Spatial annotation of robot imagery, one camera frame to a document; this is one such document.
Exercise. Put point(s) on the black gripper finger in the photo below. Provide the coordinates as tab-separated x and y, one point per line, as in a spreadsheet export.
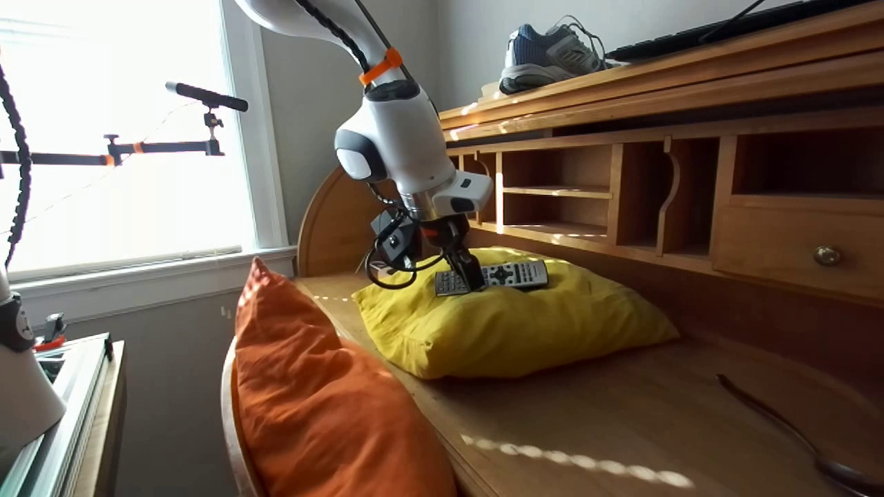
466	269

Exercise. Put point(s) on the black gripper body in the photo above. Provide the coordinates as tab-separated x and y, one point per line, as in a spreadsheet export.
448	230

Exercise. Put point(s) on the grey remote controller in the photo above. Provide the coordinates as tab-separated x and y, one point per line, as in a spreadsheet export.
527	274

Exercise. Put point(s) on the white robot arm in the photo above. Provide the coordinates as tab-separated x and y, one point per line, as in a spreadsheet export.
394	136

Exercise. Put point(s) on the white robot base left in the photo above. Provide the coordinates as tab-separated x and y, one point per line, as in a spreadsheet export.
28	400

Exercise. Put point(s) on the yellow pillow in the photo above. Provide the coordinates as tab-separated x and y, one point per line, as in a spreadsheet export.
504	331

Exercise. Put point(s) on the orange pillow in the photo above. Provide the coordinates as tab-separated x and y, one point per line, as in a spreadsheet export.
317	414

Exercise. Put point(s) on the round wooden board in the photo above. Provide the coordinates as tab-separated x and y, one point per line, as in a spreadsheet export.
336	230

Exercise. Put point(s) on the blue grey sneaker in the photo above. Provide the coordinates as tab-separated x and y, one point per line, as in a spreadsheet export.
559	53

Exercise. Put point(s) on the wooden desk hutch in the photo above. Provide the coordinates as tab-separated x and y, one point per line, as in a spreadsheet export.
733	161

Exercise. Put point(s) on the brass drawer knob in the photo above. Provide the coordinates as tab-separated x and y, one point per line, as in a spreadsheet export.
828	254

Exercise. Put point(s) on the white side table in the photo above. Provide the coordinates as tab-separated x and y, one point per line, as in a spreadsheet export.
79	452

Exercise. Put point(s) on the metal spoon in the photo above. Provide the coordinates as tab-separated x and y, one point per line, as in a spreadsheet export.
838	472

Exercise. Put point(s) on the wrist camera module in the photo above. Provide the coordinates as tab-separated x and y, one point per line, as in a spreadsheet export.
394	237

